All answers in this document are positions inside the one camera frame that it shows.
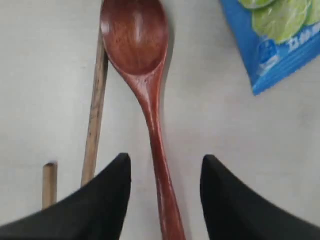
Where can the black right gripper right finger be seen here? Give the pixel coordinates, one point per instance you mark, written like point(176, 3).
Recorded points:
point(233, 211)

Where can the blue chips snack bag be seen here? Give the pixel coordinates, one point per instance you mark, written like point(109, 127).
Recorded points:
point(275, 38)

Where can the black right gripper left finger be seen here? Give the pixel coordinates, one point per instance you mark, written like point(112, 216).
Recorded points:
point(97, 211)

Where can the dark wooden spoon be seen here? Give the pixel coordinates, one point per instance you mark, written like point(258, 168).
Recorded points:
point(135, 36)

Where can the wooden chopstick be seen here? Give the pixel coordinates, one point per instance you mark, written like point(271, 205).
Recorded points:
point(96, 113)
point(49, 184)

